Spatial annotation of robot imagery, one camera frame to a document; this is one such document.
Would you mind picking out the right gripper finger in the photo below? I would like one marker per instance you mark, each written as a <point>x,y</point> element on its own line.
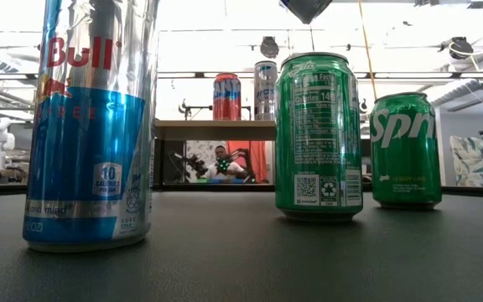
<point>306,9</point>

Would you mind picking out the red Fanta can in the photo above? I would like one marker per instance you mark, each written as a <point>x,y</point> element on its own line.
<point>226,105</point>

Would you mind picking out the green Sprite can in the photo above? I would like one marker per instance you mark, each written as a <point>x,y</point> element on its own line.
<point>319,138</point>
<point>405,159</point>

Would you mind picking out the black background robot arm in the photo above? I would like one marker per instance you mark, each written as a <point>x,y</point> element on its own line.
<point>191,161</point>
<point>241,157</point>

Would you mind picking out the small wooden shelf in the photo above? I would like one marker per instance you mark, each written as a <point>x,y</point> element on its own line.
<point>208,131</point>

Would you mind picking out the grey round hanging reel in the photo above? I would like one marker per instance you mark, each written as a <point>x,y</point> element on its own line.
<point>269,47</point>

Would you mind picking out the black hook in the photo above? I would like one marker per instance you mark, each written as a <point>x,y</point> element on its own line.
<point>363,105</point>

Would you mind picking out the black round hanging reel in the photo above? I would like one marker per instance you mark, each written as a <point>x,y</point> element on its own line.
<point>459,48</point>

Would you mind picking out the white patterned panel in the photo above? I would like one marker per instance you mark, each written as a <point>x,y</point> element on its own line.
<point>201,147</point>

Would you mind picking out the person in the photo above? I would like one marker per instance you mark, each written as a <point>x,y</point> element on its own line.
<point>220,170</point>

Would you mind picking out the leaf patterned panel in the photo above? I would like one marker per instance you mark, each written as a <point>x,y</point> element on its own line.
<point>476,159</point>

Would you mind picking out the blue silver Red Bull can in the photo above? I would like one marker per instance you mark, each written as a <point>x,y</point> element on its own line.
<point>90,147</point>

